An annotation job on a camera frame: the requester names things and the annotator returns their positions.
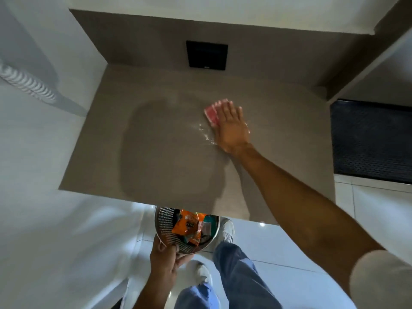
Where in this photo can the person's left hand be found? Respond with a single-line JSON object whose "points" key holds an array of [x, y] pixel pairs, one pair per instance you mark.
{"points": [[164, 262]]}

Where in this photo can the person's right hand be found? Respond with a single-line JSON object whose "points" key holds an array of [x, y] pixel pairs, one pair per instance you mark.
{"points": [[232, 131]]}

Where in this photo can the person's left thumb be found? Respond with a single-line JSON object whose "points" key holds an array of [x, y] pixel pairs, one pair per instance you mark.
{"points": [[172, 248]]}

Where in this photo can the person's right fingers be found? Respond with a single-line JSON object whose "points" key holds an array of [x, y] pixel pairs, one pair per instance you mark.
{"points": [[231, 111]]}

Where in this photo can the pink cleaning sponge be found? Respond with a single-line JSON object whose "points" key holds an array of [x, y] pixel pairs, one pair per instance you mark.
{"points": [[213, 113]]}

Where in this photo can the steel colander bowl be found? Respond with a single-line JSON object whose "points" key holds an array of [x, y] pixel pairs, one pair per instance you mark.
{"points": [[164, 223]]}

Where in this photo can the person's left forearm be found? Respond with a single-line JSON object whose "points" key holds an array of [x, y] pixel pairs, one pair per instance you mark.
{"points": [[154, 294]]}

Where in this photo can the person's right forearm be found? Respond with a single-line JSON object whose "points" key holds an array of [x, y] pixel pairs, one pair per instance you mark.
{"points": [[299, 209]]}

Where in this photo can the small orange packet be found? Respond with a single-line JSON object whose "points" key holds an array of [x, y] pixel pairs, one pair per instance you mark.
{"points": [[195, 239]]}

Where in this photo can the large orange snack packet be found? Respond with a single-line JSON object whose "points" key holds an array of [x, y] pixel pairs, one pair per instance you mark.
{"points": [[186, 222]]}

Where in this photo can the white shoe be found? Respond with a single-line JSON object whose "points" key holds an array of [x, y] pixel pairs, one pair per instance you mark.
{"points": [[227, 230], [202, 274]]}

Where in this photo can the teal packet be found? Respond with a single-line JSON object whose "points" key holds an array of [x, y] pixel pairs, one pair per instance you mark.
{"points": [[210, 223]]}

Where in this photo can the blue jeans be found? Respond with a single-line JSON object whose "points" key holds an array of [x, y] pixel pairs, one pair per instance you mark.
{"points": [[239, 279]]}

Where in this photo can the dark textured mat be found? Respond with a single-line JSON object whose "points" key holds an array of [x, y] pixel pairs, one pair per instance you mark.
{"points": [[371, 141]]}

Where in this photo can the white shirt sleeve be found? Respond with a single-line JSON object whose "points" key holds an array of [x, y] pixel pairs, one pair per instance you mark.
{"points": [[383, 281]]}

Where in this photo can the black wall switch plate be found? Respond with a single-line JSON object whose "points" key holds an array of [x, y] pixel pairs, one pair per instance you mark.
{"points": [[206, 55]]}

